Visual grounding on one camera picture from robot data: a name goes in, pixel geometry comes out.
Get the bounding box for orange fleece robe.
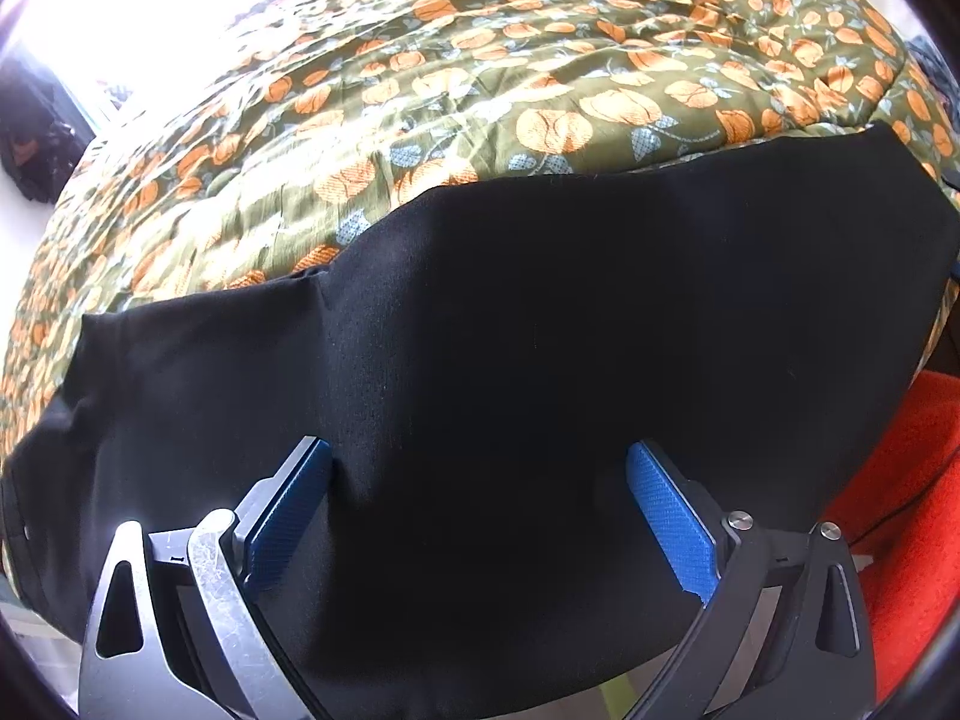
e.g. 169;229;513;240
821;367;960;700

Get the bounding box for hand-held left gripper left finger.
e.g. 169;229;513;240
77;435;333;720

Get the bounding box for black pants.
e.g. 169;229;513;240
0;124;960;720

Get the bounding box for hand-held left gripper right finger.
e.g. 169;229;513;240
622;441;878;720

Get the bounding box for bright window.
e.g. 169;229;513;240
22;0;316;137

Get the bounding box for orange floral quilt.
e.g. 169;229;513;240
0;0;957;466

